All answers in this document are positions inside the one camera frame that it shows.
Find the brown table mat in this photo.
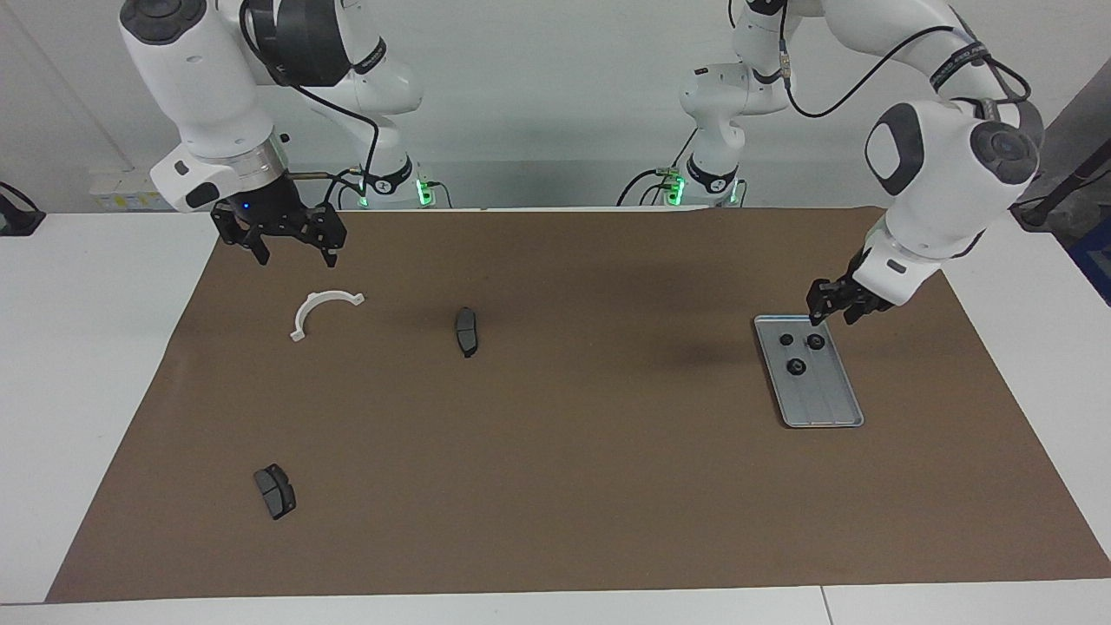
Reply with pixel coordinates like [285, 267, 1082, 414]
[45, 208, 1111, 604]

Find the black base power cable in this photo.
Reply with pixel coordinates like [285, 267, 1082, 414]
[618, 168, 669, 207]
[323, 168, 358, 211]

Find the black clamp mount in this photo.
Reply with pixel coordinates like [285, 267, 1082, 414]
[0, 181, 46, 237]

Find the white wall socket box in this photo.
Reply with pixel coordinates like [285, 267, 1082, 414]
[89, 168, 187, 211]

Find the silver metal tray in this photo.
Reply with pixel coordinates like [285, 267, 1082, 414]
[753, 314, 865, 430]

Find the blue bin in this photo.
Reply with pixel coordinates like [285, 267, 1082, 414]
[1066, 217, 1111, 306]

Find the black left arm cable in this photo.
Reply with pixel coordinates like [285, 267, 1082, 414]
[775, 0, 1034, 119]

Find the black stand pole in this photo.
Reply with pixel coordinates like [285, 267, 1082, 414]
[1011, 143, 1111, 231]

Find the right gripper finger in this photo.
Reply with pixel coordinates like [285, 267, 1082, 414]
[308, 207, 349, 269]
[213, 217, 273, 266]

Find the white curved plastic bracket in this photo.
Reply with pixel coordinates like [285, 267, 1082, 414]
[290, 291, 366, 342]

